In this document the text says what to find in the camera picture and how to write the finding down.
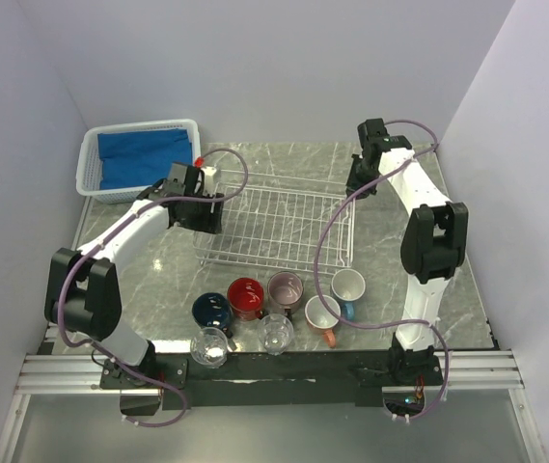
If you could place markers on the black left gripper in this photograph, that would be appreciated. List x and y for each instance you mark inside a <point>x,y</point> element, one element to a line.
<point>211,221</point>

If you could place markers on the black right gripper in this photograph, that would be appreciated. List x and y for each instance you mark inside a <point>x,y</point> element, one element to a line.
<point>352,184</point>

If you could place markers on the white wire dish rack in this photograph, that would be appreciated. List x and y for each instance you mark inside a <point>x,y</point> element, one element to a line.
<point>266,226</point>

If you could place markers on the light blue mug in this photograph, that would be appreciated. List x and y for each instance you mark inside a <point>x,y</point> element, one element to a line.
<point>348,286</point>

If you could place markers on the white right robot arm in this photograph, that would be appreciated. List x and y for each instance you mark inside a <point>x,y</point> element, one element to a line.
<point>432,248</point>

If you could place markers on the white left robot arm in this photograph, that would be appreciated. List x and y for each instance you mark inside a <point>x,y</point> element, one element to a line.
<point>87,279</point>

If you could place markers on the blue cloth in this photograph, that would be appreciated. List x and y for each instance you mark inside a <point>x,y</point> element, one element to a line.
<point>132,159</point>

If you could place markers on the red mug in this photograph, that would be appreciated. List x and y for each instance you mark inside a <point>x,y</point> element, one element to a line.
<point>246,297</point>

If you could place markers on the dark blue mug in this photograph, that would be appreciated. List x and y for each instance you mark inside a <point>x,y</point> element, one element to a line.
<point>212,310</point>

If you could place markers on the purple mug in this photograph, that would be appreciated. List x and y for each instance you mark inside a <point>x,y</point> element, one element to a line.
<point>285,291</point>

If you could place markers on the white plastic basket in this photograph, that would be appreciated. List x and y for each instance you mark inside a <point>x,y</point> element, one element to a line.
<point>89,166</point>

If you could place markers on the clear glass cup left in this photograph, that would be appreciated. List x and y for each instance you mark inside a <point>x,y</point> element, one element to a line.
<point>209,347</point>

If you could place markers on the clear glass cup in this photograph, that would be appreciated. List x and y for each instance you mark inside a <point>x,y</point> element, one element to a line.
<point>275,333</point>
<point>209,347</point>

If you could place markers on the clear glass cup right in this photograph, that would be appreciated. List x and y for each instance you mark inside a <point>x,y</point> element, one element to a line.
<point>275,333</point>

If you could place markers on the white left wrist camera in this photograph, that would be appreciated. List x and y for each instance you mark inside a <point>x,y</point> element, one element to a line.
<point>209,177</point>

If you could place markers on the black table edge rail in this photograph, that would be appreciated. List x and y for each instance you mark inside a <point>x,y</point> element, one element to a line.
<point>312,377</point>

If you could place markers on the aluminium frame rail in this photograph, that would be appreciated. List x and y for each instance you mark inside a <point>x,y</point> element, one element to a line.
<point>64,375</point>

